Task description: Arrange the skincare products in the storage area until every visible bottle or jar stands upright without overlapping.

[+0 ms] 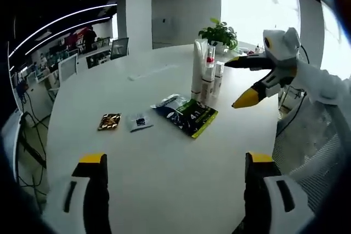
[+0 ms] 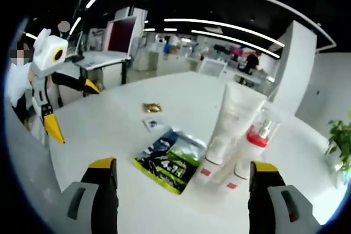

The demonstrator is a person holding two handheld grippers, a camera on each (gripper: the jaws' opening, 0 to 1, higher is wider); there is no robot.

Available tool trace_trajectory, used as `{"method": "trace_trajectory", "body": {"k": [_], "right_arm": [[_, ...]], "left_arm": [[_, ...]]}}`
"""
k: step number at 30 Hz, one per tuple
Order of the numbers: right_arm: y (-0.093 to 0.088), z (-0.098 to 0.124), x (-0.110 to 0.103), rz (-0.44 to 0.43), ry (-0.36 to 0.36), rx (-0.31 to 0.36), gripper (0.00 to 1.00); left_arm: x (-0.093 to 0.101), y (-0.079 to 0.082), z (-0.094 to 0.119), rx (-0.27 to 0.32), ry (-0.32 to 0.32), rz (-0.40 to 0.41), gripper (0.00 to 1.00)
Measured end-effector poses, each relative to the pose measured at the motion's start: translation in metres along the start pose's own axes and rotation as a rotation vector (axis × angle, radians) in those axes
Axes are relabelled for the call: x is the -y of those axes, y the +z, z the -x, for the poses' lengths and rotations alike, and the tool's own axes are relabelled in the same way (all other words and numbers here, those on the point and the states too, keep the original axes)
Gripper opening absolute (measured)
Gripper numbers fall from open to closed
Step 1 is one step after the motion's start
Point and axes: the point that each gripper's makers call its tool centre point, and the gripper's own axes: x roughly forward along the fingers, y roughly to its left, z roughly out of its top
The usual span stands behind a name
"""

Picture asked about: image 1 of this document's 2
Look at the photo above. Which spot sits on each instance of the green black skincare sachet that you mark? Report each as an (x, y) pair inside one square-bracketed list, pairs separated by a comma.
[(200, 119)]

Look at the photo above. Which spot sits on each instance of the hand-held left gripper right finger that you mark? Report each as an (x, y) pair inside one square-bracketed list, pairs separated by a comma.
[(257, 187)]

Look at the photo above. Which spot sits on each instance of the white skincare tube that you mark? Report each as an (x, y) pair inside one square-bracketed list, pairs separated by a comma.
[(197, 72)]

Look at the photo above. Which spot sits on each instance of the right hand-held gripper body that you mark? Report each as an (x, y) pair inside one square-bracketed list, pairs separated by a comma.
[(282, 50)]

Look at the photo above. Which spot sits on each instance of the small white skincare bottle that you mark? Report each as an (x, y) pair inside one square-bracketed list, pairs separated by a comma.
[(218, 80)]

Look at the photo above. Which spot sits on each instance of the small white skincare sachet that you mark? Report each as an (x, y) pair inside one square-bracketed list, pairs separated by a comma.
[(140, 121)]

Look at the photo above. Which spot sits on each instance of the tall white red-collar skincare bottle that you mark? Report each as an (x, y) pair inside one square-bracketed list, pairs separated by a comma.
[(208, 86)]

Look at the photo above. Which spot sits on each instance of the grey mesh chair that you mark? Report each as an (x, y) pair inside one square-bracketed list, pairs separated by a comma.
[(310, 157)]

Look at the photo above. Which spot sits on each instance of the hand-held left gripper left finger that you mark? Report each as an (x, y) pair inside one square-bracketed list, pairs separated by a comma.
[(96, 195)]

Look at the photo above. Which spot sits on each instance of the gold skincare sachet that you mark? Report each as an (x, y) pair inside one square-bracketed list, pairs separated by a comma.
[(109, 121)]

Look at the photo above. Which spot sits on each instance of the green potted plant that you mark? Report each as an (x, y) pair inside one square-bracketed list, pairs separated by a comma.
[(219, 35)]

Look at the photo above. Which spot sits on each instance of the green black L'Oreal packet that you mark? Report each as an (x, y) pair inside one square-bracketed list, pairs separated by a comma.
[(168, 108)]

